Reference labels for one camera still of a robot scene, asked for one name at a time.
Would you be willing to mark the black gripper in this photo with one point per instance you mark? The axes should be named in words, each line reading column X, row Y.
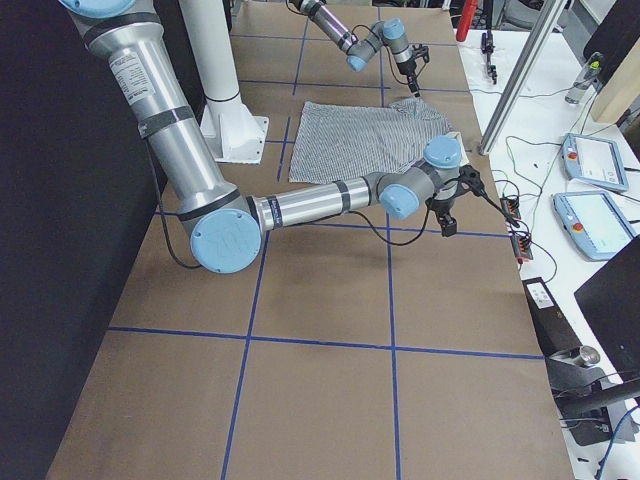
column 406, row 69
column 440, row 204

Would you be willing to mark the striped polo shirt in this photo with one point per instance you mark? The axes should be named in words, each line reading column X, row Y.
column 336, row 142

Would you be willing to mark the orange connector block upper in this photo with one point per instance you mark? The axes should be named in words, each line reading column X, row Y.
column 510, row 205

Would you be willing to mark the orange connector block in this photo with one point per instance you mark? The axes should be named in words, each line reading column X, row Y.
column 510, row 205
column 521, row 245

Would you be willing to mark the orange connector block lower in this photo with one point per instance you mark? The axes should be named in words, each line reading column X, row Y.
column 521, row 245

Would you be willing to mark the black folded tripod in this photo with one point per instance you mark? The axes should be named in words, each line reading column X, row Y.
column 487, row 43

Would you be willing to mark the red cylinder object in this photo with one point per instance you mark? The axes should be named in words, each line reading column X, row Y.
column 466, row 18

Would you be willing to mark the lower teach pendant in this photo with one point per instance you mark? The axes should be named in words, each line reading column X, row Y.
column 594, row 223

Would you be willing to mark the teach pendant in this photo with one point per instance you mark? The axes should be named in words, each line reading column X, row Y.
column 594, row 160
column 594, row 223

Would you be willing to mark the black box with label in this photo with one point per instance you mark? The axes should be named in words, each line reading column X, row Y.
column 553, row 331

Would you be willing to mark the upper teach pendant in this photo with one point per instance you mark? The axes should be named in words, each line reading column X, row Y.
column 594, row 160

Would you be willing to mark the clear water bottle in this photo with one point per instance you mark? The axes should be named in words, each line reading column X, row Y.
column 585, row 78

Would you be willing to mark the black monitor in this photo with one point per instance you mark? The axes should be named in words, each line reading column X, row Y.
column 609, row 302

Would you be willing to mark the aluminium frame post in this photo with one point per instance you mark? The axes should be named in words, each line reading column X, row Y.
column 536, row 40

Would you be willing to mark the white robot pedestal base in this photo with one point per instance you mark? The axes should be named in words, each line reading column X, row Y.
column 232, row 133

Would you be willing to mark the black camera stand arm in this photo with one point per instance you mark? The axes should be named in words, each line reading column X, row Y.
column 589, row 401

